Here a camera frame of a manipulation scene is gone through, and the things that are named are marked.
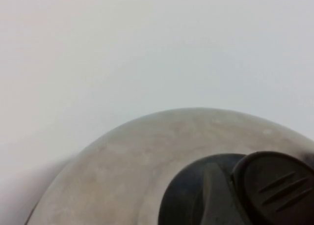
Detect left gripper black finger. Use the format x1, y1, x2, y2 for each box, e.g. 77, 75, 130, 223
232, 151, 314, 225

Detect steel lid with black knob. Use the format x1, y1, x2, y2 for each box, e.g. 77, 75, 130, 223
24, 107, 314, 225

